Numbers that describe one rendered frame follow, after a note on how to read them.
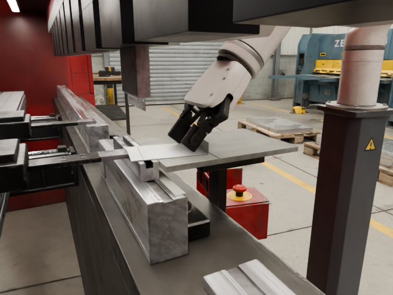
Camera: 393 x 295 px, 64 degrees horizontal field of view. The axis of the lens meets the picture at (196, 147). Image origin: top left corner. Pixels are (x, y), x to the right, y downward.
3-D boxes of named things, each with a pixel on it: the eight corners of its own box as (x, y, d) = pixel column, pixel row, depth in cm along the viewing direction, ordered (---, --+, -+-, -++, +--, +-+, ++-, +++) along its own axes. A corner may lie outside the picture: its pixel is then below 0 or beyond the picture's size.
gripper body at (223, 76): (210, 50, 60) (176, 96, 59) (240, 48, 51) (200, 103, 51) (235, 75, 64) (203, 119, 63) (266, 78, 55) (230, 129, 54)
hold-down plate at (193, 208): (211, 236, 52) (211, 219, 51) (181, 244, 50) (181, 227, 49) (152, 177, 78) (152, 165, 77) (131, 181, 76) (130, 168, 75)
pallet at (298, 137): (321, 141, 460) (323, 131, 456) (273, 146, 436) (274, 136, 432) (277, 125, 570) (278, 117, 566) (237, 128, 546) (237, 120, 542)
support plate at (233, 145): (297, 151, 59) (298, 146, 59) (166, 172, 48) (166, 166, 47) (243, 132, 74) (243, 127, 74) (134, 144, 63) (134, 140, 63)
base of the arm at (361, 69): (354, 102, 119) (361, 51, 114) (401, 109, 102) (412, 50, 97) (313, 105, 113) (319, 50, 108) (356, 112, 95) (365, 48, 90)
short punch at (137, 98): (151, 110, 48) (148, 45, 46) (138, 111, 48) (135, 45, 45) (134, 102, 57) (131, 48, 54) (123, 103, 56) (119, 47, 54)
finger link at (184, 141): (202, 110, 54) (179, 141, 53) (211, 113, 51) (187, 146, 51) (214, 120, 55) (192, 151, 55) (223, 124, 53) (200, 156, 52)
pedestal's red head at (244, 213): (267, 239, 90) (271, 180, 85) (214, 247, 86) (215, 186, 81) (240, 208, 109) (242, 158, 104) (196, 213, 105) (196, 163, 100)
